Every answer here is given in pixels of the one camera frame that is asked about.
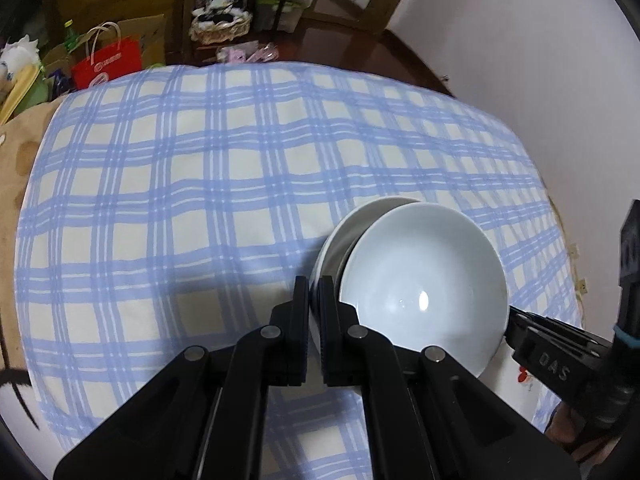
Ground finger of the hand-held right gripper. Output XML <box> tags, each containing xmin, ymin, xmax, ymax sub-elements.
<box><xmin>504</xmin><ymin>307</ymin><xmax>616</xmax><ymax>406</ymax></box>

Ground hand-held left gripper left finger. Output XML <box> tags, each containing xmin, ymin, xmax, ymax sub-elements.
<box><xmin>52</xmin><ymin>275</ymin><xmax>311</xmax><ymax>480</ymax></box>

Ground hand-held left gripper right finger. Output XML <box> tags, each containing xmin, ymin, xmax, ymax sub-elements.
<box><xmin>317</xmin><ymin>275</ymin><xmax>583</xmax><ymax>480</ymax></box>

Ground red patterned bowl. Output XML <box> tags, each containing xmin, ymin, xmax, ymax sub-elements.
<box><xmin>310</xmin><ymin>197</ymin><xmax>423</xmax><ymax>321</ymax></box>

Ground white bowl orange cartoon print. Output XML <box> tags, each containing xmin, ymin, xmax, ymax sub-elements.
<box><xmin>337</xmin><ymin>203</ymin><xmax>511</xmax><ymax>378</ymax></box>

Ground person's right hand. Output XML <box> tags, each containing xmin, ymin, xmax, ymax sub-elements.
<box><xmin>545</xmin><ymin>402</ymin><xmax>618</xmax><ymax>461</ymax></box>

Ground blue plaid cloth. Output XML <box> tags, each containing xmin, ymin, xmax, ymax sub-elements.
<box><xmin>15</xmin><ymin>62</ymin><xmax>586</xmax><ymax>480</ymax></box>

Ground pink packets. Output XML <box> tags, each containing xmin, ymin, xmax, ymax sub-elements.
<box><xmin>217</xmin><ymin>42</ymin><xmax>281</xmax><ymax>63</ymax></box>

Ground woven basket with cloth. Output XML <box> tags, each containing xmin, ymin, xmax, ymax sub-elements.
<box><xmin>189</xmin><ymin>0</ymin><xmax>253</xmax><ymax>45</ymax></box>

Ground clear plastic storage box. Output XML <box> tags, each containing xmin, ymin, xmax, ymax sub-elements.
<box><xmin>252</xmin><ymin>0</ymin><xmax>316</xmax><ymax>36</ymax></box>

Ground brown floral blanket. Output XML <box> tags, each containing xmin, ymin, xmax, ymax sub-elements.
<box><xmin>0</xmin><ymin>97</ymin><xmax>68</xmax><ymax>441</ymax></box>

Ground red paper bag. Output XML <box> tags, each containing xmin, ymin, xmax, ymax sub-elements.
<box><xmin>70</xmin><ymin>21</ymin><xmax>146</xmax><ymax>92</ymax></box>

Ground cardboard box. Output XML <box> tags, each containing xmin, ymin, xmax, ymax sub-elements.
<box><xmin>102</xmin><ymin>14</ymin><xmax>168</xmax><ymax>68</ymax></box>

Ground yellow green cushion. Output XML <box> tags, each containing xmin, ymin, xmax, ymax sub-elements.
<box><xmin>0</xmin><ymin>62</ymin><xmax>48</xmax><ymax>123</ymax></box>

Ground white fluffy plush toy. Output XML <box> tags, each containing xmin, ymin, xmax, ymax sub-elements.
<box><xmin>0</xmin><ymin>35</ymin><xmax>41</xmax><ymax>83</ymax></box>

